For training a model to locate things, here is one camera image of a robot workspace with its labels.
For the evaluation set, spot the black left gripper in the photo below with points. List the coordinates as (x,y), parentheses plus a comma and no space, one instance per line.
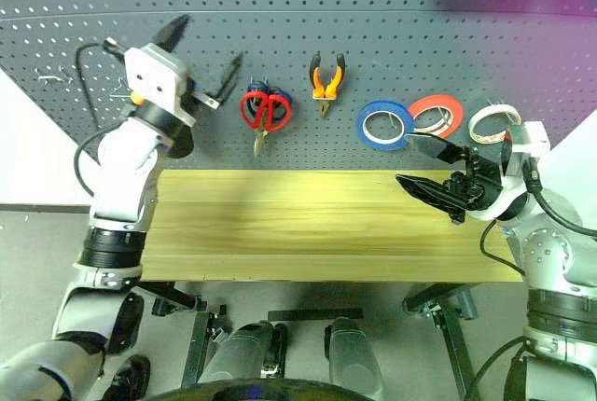
(203,99)

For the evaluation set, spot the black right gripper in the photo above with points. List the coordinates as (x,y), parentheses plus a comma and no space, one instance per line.
(480,186)

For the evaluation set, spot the orange and black pliers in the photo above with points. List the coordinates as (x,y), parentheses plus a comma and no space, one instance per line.
(332,88)

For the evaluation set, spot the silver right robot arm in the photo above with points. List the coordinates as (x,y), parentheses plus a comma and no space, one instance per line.
(545,247)

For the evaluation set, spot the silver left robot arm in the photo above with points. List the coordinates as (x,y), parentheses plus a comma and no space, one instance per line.
(123,172)

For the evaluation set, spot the blue tape roll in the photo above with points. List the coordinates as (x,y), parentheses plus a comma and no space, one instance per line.
(384,147)

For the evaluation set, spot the red tape roll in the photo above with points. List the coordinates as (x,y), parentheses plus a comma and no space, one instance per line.
(436,99)

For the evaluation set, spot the white tape roll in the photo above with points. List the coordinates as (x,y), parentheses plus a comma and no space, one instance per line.
(494,108)

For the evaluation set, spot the dark grey perforated pegboard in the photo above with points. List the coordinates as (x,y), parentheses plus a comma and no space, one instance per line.
(326,23)

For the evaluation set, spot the white side table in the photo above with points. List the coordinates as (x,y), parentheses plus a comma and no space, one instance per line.
(578,163)

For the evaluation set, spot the silver right robot thigh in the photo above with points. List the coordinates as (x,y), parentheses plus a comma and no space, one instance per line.
(354,354)

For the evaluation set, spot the silver robot thigh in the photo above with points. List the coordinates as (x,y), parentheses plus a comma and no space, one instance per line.
(354,354)
(242,349)

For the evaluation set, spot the silver left robot thigh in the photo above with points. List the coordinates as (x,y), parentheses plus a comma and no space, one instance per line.
(242,349)

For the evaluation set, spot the black rounded torso rim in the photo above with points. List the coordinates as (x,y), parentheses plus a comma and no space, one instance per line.
(261,389)

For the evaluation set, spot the black rounded robot foot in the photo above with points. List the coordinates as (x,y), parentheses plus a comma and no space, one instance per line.
(130,377)

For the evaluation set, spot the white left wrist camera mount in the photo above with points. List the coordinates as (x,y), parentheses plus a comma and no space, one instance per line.
(149,74)

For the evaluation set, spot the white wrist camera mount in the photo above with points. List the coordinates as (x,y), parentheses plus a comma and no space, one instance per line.
(534,137)
(149,74)

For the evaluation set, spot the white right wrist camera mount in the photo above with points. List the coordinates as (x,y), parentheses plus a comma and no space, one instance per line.
(534,137)

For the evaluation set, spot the metal table leg frame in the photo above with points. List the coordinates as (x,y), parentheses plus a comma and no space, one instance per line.
(454,340)
(198,349)

